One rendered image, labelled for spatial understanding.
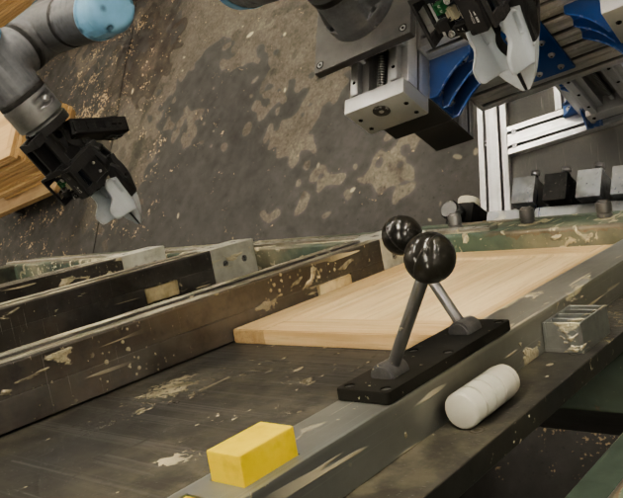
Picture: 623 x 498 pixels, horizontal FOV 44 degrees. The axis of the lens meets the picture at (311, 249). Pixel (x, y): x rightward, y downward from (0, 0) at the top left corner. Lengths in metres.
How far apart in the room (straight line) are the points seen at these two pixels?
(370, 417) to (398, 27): 1.02
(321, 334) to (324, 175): 2.04
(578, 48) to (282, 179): 1.73
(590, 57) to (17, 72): 1.04
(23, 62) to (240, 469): 0.82
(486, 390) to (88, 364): 0.46
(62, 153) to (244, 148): 2.18
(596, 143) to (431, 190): 0.66
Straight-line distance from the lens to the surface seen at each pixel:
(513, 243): 1.31
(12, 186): 4.47
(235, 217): 3.19
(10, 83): 1.18
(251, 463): 0.49
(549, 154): 2.20
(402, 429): 0.59
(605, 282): 0.95
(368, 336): 0.88
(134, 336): 0.94
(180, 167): 3.62
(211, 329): 1.01
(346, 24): 1.50
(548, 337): 0.79
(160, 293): 1.49
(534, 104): 2.29
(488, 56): 0.82
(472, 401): 0.61
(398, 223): 0.71
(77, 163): 1.18
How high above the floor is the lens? 1.99
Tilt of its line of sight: 45 degrees down
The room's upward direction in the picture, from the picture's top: 62 degrees counter-clockwise
